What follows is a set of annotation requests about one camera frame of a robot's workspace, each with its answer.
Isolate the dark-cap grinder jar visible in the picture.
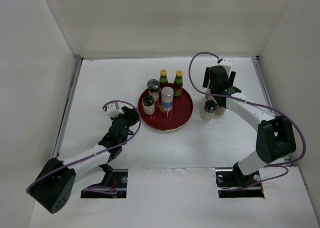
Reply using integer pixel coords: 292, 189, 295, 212
142, 94, 155, 115
200, 100, 218, 121
147, 79, 160, 102

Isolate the sauce bottle yellow cap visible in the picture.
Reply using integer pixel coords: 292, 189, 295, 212
172, 70, 184, 98
159, 69, 168, 89

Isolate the silver-lid spice jar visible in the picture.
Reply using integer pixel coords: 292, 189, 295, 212
161, 86, 174, 112
205, 87, 214, 100

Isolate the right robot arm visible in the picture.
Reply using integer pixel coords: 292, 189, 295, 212
202, 66, 296, 186

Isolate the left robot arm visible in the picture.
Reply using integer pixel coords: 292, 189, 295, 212
26, 106, 141, 213

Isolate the red round tray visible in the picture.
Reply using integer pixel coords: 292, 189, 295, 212
138, 88, 194, 131

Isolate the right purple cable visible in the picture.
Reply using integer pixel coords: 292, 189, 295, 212
188, 52, 307, 191

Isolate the purple cable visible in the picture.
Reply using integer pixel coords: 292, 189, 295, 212
26, 100, 142, 196
188, 52, 307, 191

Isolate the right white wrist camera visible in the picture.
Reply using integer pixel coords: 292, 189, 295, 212
217, 57, 233, 75

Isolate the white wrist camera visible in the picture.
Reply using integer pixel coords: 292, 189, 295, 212
217, 57, 233, 75
103, 102, 124, 118

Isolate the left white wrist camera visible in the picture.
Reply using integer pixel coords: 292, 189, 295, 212
103, 102, 124, 118

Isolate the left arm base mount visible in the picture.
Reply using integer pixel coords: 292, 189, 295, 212
80, 164, 129, 199

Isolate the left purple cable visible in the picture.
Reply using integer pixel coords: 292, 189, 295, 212
26, 100, 142, 196

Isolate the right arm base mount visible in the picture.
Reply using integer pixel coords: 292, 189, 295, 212
215, 167, 265, 198

